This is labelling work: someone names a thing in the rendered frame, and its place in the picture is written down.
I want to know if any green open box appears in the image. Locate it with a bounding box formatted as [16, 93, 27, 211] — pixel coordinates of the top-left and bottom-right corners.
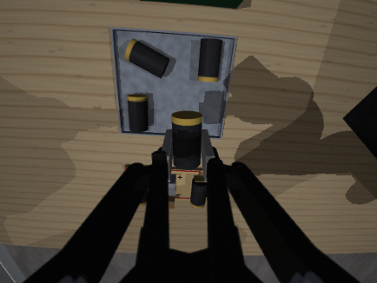
[140, 0, 243, 9]

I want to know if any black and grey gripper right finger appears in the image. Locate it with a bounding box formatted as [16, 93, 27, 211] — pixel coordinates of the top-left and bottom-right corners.
[201, 129, 360, 283]

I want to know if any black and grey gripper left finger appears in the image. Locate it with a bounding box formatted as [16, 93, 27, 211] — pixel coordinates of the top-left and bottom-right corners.
[23, 129, 173, 283]

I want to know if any black battery with gold end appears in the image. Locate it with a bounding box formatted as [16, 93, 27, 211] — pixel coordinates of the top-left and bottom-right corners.
[197, 38, 222, 82]
[139, 189, 148, 207]
[190, 178, 207, 208]
[127, 94, 149, 132]
[171, 111, 202, 170]
[125, 38, 169, 78]

